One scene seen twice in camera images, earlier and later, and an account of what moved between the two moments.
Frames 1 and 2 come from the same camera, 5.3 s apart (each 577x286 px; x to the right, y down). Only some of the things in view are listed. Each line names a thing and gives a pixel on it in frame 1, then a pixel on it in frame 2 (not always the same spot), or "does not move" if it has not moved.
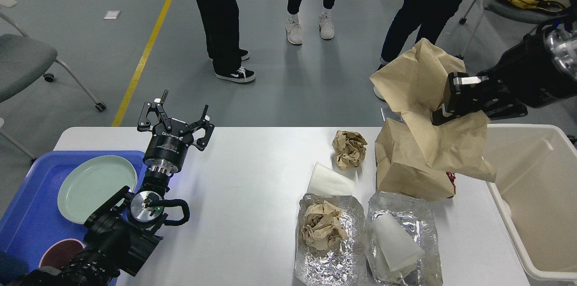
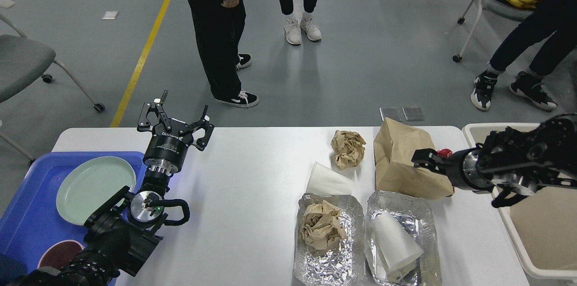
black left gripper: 167,149 does not move
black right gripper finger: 466,93 -> 428,158
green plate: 89,182 does not move
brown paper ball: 350,147 does not move
